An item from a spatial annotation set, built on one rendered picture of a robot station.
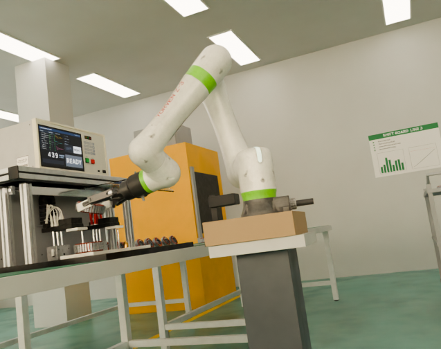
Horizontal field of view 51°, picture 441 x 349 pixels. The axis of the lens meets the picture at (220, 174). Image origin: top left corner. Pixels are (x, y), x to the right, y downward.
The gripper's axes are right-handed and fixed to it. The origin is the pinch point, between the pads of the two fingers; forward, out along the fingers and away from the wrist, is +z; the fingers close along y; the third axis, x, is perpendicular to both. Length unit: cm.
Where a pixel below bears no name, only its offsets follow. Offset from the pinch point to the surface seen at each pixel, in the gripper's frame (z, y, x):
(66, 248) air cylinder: 15.3, -0.7, -11.5
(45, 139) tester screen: 6.7, -7.9, 30.7
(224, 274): 126, 414, -24
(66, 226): 8.5, -6.2, -4.6
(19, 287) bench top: -19, -62, -31
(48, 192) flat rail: 8.1, -11.5, 8.7
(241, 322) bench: 21, 161, -68
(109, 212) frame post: 18.5, 38.7, 6.2
